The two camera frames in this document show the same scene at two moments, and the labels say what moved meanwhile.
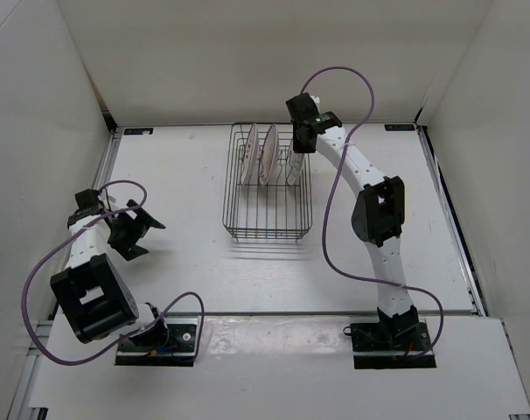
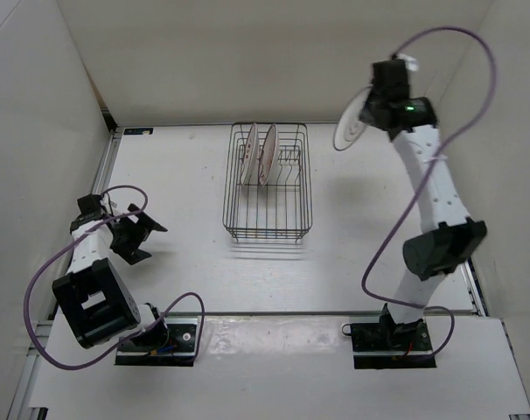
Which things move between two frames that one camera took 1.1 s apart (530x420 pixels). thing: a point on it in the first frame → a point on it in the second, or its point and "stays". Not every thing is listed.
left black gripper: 139,225 stays
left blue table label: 138,130 stays
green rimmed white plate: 296,167 → 349,126
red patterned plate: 249,154 stays
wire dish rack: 268,192 stays
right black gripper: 297,146 → 366,115
